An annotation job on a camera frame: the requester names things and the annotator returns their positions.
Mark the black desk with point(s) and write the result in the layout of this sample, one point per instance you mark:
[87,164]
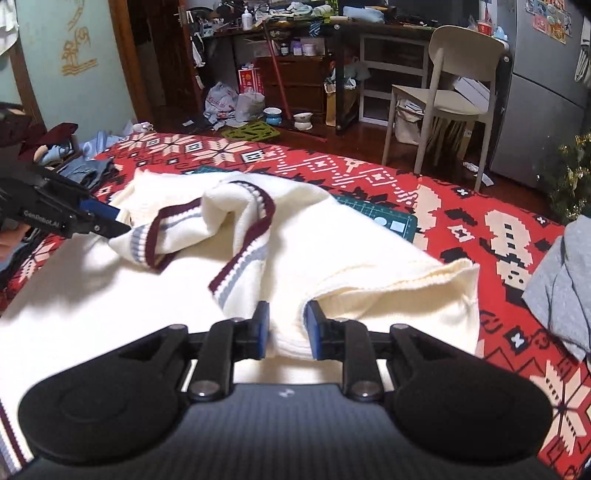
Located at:
[392,30]

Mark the red broom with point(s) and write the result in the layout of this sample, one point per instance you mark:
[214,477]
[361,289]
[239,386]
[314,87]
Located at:
[277,78]

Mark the red patterned blanket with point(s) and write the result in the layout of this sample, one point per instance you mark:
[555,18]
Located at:
[461,207]

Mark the white tote bag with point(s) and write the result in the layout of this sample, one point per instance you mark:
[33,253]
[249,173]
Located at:
[411,122]

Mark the colourful fridge stickers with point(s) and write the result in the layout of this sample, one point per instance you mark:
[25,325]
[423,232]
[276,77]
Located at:
[549,21]

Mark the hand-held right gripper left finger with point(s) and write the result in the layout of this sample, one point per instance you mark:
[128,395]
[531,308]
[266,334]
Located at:
[263,330]

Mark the maroon cloth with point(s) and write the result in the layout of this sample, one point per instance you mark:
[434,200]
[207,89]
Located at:
[57,136]

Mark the red paper cup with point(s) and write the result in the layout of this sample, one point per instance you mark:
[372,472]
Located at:
[484,27]

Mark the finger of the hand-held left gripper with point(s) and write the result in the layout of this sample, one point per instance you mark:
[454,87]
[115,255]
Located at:
[104,211]
[111,229]

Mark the lime green trivet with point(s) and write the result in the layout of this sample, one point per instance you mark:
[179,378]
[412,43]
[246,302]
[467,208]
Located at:
[251,131]

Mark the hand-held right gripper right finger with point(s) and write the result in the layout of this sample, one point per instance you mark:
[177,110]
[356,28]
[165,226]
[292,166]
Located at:
[314,330]

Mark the beige chair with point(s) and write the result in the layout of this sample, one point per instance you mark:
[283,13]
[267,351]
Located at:
[461,50]

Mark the red cardboard box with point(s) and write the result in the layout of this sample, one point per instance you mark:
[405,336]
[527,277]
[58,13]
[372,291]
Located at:
[249,79]

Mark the gold wall decal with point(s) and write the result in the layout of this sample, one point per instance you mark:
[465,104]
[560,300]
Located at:
[78,55]

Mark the white teacup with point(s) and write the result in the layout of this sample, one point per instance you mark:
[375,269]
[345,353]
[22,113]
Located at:
[303,122]

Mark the white plastic bag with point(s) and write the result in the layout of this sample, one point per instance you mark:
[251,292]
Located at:
[221,104]

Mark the wooden drawer cabinet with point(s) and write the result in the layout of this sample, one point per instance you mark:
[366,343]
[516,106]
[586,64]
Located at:
[300,83]

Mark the white knit sweater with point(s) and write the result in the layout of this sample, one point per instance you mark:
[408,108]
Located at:
[323,240]

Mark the blue white ceramic cup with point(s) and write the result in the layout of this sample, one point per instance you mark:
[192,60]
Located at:
[272,116]

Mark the silver refrigerator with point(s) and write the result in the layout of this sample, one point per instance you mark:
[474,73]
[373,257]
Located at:
[540,115]

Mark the small christmas tree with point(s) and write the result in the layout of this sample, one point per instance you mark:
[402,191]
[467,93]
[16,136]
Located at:
[572,184]

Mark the white pump bottle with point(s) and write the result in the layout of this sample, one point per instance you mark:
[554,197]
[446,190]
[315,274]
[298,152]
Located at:
[247,18]

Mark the blue denim jeans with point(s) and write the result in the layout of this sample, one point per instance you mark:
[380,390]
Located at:
[87,168]

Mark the green cutting mat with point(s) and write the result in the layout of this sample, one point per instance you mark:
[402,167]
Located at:
[388,217]

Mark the grey sweater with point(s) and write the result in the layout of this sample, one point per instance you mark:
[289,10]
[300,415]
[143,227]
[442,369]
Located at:
[563,286]

